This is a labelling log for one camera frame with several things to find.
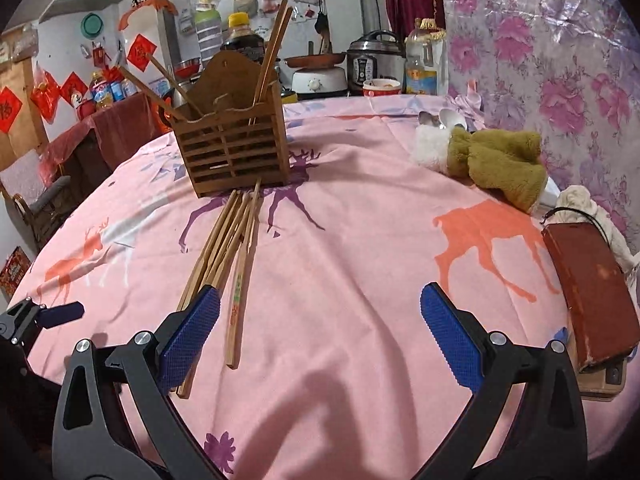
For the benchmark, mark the wooden chopstick holder box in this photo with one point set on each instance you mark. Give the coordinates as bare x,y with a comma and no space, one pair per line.
226,138

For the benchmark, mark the clear cooking oil bottle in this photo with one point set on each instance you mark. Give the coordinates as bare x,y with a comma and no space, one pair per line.
426,66

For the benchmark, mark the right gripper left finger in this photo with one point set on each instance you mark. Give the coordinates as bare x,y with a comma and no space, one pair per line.
91,435

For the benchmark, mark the olive green plush towel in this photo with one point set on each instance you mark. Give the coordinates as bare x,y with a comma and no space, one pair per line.
504,161

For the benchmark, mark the red cloth covered table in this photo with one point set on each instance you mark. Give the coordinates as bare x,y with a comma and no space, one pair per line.
120,130

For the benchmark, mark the wooden armchair with cushion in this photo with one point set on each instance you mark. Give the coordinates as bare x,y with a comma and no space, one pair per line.
48,212

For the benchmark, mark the white refrigerator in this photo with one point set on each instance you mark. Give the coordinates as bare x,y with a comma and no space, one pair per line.
149,29

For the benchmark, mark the floral plastic wall cover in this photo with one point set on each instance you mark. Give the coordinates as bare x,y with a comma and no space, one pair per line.
567,69

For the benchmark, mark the silver pressure cooker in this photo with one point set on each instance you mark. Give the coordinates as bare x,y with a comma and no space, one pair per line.
375,55

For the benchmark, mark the brown leather wallet case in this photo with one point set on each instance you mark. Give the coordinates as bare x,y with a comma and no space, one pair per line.
603,318

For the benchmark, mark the pink deer print tablecloth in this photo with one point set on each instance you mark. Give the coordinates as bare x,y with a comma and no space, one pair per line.
339,377

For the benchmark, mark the red white bowl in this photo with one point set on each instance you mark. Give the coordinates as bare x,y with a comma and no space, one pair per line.
381,87

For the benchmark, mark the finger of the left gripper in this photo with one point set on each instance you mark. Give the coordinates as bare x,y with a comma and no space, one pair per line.
22,324

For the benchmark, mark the soy sauce bottle yellow cap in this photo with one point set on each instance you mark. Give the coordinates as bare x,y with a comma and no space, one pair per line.
242,38

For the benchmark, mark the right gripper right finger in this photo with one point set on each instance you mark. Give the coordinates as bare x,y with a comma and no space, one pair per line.
547,438

